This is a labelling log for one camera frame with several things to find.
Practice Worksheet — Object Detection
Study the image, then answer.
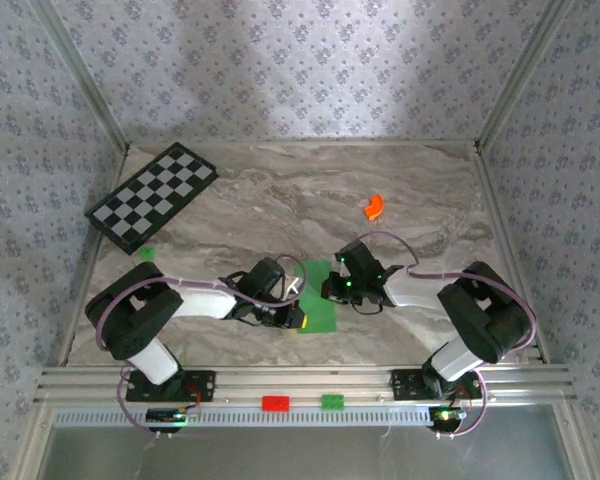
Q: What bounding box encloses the orange curved block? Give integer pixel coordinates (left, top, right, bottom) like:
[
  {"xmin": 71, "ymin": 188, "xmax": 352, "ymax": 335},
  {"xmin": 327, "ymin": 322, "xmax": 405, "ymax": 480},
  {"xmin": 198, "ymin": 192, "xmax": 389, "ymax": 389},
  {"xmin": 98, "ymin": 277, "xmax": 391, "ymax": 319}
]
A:
[{"xmin": 363, "ymin": 193, "xmax": 385, "ymax": 222}]

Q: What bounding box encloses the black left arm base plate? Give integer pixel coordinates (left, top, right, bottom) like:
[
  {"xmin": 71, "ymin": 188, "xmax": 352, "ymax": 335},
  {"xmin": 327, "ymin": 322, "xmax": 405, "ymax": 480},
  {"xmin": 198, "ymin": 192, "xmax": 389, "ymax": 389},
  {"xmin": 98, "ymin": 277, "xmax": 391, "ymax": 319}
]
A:
[{"xmin": 125, "ymin": 368, "xmax": 216, "ymax": 404}]

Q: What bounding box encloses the wide aluminium mounting rail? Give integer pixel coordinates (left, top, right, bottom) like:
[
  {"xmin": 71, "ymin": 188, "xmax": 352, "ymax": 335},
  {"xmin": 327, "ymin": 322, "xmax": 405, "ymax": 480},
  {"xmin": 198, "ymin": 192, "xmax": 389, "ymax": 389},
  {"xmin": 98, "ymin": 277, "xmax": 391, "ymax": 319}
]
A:
[{"xmin": 33, "ymin": 365, "xmax": 579, "ymax": 407}]

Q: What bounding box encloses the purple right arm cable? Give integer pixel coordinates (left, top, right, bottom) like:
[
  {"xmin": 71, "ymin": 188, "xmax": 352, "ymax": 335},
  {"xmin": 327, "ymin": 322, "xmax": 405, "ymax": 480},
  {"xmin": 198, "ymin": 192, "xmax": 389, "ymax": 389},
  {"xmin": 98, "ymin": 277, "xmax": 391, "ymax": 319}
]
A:
[{"xmin": 359, "ymin": 230, "xmax": 538, "ymax": 441}]

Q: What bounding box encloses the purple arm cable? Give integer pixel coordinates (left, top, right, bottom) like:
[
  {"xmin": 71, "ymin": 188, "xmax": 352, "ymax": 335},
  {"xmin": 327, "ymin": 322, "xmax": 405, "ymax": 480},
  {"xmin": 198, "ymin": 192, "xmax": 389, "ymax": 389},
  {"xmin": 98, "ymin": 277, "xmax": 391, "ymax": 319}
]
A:
[
  {"xmin": 95, "ymin": 253, "xmax": 309, "ymax": 441},
  {"xmin": 359, "ymin": 230, "xmax": 538, "ymax": 441}
]

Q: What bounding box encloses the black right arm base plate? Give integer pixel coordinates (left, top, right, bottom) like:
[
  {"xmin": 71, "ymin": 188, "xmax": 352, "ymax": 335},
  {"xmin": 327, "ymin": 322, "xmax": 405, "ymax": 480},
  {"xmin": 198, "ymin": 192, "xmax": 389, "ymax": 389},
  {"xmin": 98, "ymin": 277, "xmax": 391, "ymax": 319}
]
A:
[{"xmin": 390, "ymin": 368, "xmax": 483, "ymax": 402}]

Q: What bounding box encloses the aluminium frame profile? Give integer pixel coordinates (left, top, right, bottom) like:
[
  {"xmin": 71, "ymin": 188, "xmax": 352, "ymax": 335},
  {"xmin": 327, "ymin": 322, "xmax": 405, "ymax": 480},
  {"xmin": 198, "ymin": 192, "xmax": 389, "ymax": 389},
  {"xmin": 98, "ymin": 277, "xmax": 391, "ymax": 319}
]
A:
[
  {"xmin": 473, "ymin": 0, "xmax": 579, "ymax": 154},
  {"xmin": 54, "ymin": 147, "xmax": 131, "ymax": 369},
  {"xmin": 128, "ymin": 137, "xmax": 477, "ymax": 148},
  {"xmin": 472, "ymin": 147, "xmax": 551, "ymax": 365},
  {"xmin": 29, "ymin": 0, "xmax": 132, "ymax": 154}
]

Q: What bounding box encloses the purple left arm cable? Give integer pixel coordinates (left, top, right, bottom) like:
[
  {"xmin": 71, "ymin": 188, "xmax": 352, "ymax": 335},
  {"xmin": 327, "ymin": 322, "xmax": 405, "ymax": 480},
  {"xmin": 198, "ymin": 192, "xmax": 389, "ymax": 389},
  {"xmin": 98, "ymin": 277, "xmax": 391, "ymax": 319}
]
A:
[{"xmin": 95, "ymin": 253, "xmax": 309, "ymax": 441}]

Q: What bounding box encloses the grey slotted cable duct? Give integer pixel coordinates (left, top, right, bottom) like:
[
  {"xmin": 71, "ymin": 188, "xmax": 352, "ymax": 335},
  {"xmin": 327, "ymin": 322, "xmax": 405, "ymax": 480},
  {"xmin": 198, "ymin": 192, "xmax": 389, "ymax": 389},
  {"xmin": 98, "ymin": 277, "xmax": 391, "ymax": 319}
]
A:
[{"xmin": 52, "ymin": 405, "xmax": 434, "ymax": 429}]

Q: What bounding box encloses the black and grey checkerboard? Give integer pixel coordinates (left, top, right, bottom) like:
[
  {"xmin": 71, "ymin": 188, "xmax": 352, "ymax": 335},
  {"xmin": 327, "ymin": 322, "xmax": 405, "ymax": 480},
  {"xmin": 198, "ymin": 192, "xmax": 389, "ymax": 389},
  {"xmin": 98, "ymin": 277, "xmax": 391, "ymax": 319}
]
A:
[{"xmin": 83, "ymin": 141, "xmax": 220, "ymax": 257}]

